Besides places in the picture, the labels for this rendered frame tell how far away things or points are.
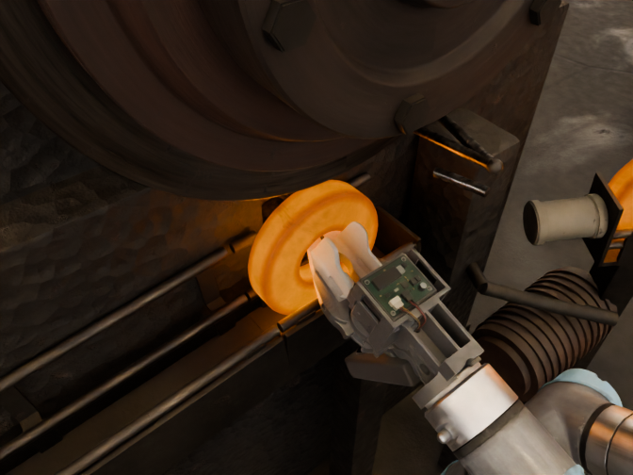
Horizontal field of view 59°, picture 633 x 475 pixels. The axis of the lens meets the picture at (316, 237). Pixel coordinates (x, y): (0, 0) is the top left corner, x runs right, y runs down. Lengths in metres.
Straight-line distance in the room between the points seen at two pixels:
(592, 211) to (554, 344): 0.19
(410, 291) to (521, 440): 0.15
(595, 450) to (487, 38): 0.41
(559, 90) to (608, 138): 0.33
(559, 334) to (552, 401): 0.23
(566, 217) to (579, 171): 1.30
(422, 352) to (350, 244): 0.14
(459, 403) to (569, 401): 0.18
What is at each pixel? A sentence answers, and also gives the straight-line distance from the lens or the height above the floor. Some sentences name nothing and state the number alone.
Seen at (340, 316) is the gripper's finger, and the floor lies 0.75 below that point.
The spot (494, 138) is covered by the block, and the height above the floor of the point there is 0.80.
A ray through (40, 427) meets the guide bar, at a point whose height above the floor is 0.69.
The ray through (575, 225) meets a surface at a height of 0.68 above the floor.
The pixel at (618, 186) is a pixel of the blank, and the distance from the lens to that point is 0.81.
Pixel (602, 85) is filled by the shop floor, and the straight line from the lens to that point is 2.62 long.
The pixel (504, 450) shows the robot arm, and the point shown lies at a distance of 0.51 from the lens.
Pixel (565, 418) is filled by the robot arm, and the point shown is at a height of 0.65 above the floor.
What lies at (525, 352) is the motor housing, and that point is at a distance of 0.84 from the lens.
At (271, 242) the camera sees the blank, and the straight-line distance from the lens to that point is 0.55.
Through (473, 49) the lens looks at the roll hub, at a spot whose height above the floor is 1.02.
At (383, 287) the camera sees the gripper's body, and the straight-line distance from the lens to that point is 0.50.
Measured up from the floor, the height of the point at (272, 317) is 0.66.
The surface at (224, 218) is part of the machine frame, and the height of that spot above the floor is 0.80.
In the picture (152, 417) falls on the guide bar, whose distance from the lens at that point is 0.57.
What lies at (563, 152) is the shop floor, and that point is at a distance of 2.16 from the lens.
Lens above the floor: 1.19
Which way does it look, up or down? 46 degrees down
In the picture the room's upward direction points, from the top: straight up
